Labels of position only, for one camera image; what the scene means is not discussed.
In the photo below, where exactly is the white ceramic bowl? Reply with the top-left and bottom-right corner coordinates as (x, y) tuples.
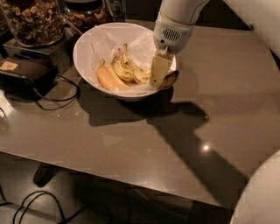
(73, 22), (178, 102)

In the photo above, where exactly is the dark metal jar stand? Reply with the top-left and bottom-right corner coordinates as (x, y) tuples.
(3, 23), (80, 74)

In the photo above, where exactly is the glass jar of dried fruit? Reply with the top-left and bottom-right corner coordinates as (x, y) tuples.
(63, 0), (107, 32)

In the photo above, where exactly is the spotted yellow banana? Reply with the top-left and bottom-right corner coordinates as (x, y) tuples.
(125, 60), (179, 89)

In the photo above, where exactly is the glass jar of mixed nuts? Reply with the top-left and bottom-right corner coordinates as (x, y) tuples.
(0, 0), (65, 48)

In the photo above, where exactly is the orange-yellow banana at left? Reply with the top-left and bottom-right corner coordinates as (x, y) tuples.
(96, 59), (117, 90)

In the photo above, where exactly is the white paper bowl liner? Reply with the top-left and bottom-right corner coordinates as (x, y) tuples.
(90, 25), (178, 97)

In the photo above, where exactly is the black box with label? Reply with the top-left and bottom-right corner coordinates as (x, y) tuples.
(0, 57), (59, 101)

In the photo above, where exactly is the yellow banana bunch at back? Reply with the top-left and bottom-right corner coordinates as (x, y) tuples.
(105, 48), (136, 88)

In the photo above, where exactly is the black cable on floor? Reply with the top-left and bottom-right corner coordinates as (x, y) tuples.
(0, 183), (114, 224)

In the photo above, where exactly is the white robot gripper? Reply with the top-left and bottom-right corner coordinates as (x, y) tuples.
(150, 13), (194, 88)

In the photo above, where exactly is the black cable on table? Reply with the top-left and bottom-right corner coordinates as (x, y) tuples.
(31, 73), (81, 112)

